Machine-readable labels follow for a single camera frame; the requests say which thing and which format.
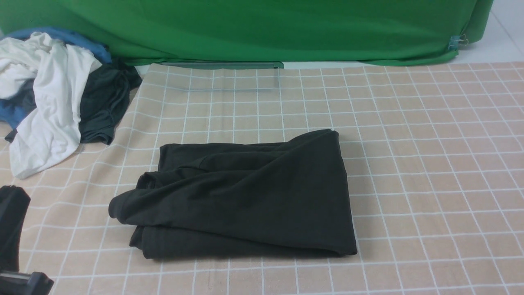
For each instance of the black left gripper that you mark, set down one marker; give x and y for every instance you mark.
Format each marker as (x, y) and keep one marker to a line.
(14, 203)

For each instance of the dark gray long-sleeve shirt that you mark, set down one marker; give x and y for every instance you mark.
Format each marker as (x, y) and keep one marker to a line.
(224, 199)

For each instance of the white crumpled shirt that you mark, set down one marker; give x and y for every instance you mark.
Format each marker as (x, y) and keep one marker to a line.
(50, 133)

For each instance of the blue crumpled shirt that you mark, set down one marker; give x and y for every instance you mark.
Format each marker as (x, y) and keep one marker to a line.
(61, 39)

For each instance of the dark teal crumpled shirt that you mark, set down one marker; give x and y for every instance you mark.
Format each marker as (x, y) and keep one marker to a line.
(103, 104)

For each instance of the green backdrop cloth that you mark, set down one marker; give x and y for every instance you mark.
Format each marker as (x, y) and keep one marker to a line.
(376, 32)

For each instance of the beige checkered table mat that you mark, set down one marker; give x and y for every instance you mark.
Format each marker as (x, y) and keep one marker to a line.
(435, 164)

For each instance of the teal binder clip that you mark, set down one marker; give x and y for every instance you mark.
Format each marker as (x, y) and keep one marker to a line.
(457, 41)

